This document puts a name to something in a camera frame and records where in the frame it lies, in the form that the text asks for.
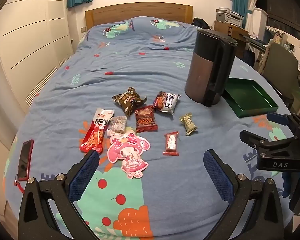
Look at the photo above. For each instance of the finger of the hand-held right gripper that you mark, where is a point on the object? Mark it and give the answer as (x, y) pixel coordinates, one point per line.
(276, 117)
(265, 146)

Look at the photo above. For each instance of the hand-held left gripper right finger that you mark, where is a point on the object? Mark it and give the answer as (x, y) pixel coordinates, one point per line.
(218, 177)

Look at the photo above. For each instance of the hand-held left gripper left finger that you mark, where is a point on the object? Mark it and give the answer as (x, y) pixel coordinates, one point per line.
(83, 177)

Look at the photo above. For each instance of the green tray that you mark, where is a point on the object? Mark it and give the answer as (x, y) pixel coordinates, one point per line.
(250, 97)

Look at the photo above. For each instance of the long red snack packet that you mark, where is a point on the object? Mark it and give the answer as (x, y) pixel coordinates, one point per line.
(94, 135)

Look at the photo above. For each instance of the pink cartoon figure packet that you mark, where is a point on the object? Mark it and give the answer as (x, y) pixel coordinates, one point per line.
(128, 155)

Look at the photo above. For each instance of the small red chocolate packet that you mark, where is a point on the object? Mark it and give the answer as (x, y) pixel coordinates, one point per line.
(171, 143)

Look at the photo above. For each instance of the olive green candy packet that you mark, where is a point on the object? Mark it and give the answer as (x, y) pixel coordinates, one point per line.
(188, 125)

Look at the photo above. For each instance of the clear candy packet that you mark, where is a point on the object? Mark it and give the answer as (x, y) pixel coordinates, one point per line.
(117, 125)

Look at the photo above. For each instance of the dark red snack packet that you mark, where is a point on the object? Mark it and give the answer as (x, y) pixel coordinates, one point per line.
(145, 120)

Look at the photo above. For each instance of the brown snack packet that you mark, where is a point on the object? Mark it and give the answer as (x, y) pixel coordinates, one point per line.
(127, 100)

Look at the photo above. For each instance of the blue orange snack packet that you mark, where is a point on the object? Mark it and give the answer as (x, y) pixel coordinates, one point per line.
(166, 102)

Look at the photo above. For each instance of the person's right hand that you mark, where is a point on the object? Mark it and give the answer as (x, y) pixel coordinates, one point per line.
(288, 183)

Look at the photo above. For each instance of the olive grey chair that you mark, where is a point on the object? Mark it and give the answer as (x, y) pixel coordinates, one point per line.
(282, 70)

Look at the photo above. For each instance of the red phone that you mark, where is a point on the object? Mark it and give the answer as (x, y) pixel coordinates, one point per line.
(25, 160)

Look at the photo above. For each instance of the dark blue bag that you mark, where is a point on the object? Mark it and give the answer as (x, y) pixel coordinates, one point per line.
(248, 57)

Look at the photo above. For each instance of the cluttered desk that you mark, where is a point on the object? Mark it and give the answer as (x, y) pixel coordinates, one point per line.
(255, 42)

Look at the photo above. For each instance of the grey and black electric kettle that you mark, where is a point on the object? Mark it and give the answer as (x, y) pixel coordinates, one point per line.
(200, 80)

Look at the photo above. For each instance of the wooden cabinet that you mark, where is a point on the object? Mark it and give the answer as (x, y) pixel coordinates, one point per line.
(222, 28)

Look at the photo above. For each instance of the white printer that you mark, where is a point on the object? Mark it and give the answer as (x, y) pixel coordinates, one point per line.
(228, 17)

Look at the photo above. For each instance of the printed blue blanket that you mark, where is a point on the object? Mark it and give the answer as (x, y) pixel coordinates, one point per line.
(114, 67)

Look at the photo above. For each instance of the white curtain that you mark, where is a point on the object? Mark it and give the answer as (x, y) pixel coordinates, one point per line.
(253, 2)

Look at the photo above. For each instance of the black backpack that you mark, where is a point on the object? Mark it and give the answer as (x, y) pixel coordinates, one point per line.
(201, 23)

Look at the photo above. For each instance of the white wardrobe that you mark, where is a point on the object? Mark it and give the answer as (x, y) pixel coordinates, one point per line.
(27, 35)

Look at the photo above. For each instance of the wooden headboard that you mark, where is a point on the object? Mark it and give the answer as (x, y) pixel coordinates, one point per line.
(140, 11)

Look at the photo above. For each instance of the wall socket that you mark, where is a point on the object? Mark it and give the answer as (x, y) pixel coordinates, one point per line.
(83, 29)

